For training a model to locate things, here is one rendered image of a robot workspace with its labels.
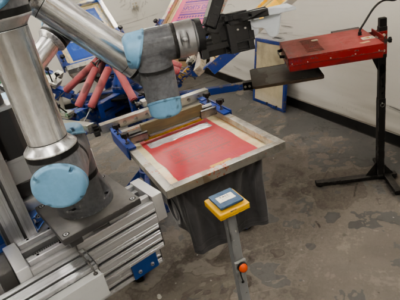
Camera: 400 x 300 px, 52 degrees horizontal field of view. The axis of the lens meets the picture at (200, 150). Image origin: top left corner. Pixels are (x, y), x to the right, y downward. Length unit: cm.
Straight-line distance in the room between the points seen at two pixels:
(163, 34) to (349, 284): 198
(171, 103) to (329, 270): 191
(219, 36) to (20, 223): 78
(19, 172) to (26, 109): 45
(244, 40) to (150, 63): 20
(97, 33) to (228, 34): 29
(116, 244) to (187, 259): 165
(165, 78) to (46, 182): 33
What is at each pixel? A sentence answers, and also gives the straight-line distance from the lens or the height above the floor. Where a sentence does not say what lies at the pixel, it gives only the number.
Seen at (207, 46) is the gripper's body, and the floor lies 163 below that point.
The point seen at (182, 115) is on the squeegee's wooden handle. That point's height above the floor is 103.
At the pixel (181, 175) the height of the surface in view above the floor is 95.
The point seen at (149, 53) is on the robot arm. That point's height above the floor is 165.
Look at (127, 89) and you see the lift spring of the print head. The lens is 262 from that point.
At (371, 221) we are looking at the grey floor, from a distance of 298.
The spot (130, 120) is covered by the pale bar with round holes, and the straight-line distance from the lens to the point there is 236.
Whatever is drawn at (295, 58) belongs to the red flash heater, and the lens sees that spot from 264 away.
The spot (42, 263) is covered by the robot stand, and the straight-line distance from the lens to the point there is 113.
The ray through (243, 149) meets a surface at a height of 95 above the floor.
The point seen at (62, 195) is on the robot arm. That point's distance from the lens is 93.
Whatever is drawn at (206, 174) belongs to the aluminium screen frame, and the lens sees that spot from 168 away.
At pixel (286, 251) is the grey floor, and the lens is 274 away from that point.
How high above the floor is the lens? 183
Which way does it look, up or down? 26 degrees down
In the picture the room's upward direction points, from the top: 12 degrees counter-clockwise
